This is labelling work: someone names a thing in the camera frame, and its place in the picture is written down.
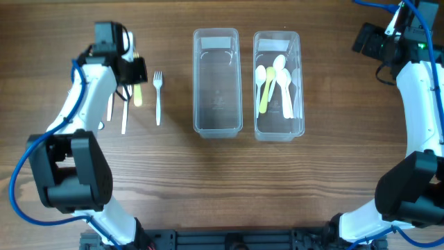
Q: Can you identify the white spoon thin handle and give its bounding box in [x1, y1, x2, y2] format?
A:
[283, 68, 294, 119]

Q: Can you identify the left blue cable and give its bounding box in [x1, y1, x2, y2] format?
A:
[8, 58, 122, 250]

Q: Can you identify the beige plastic fork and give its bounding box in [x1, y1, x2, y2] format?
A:
[133, 51, 144, 108]

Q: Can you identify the clear container left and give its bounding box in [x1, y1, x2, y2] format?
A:
[193, 28, 243, 139]

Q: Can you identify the beige plastic spoon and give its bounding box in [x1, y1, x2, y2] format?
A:
[259, 67, 275, 114]

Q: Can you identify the clear container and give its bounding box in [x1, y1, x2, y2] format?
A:
[193, 28, 243, 139]
[253, 31, 305, 142]

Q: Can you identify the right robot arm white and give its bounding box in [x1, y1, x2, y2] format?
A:
[325, 0, 443, 249]

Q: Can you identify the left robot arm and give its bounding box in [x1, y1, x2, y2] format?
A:
[24, 22, 155, 249]

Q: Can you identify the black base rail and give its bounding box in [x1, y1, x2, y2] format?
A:
[79, 222, 388, 250]

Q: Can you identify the white spoon wide handle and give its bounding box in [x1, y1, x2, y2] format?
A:
[276, 70, 291, 119]

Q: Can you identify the clear container right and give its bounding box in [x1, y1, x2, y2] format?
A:
[253, 31, 305, 142]

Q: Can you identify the white spoon ridged bowl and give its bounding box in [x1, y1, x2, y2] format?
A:
[255, 65, 266, 119]

